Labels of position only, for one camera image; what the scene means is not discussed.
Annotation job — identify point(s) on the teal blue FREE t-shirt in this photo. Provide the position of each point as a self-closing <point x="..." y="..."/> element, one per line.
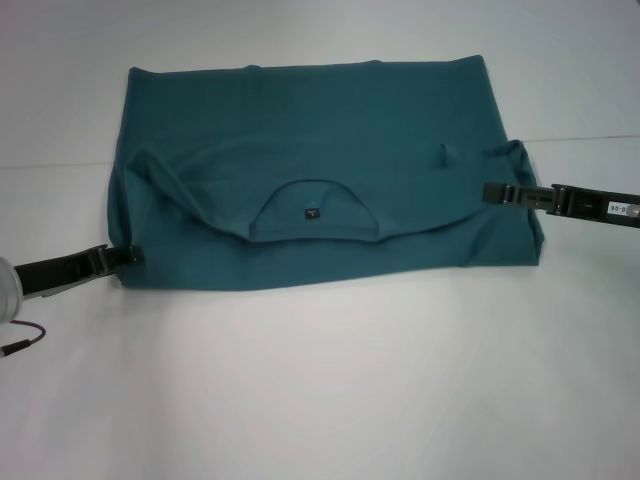
<point x="325" y="125"/>

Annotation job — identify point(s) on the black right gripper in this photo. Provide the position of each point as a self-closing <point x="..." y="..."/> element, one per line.
<point x="595" y="202"/>

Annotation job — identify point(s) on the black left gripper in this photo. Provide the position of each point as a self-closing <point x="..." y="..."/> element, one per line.
<point x="55" y="272"/>

